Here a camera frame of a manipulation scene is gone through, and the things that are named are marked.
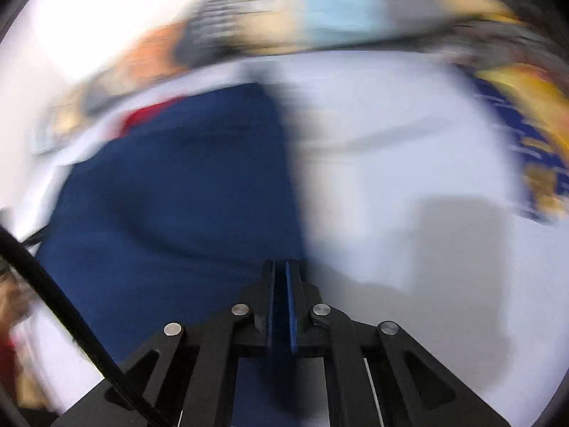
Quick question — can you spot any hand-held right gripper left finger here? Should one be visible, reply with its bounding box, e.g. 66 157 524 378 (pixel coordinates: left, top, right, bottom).
51 259 278 427

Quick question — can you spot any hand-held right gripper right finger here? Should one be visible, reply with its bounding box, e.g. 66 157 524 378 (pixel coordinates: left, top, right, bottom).
284 259 512 427

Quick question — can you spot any navy blue work jacket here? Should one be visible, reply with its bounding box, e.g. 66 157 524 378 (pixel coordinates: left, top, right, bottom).
33 82 327 427

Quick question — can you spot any light blue cloud-print bed sheet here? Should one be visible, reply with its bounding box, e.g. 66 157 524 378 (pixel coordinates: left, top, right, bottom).
0 49 556 427

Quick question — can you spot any rolled patchwork quilt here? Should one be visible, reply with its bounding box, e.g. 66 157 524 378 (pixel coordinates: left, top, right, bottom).
29 0 525 156

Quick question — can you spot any yellow and blue patterned cloth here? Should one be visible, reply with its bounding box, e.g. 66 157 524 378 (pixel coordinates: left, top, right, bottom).
453 9 569 227

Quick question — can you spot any black cable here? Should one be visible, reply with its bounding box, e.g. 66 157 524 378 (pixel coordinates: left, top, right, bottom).
0 225 174 427

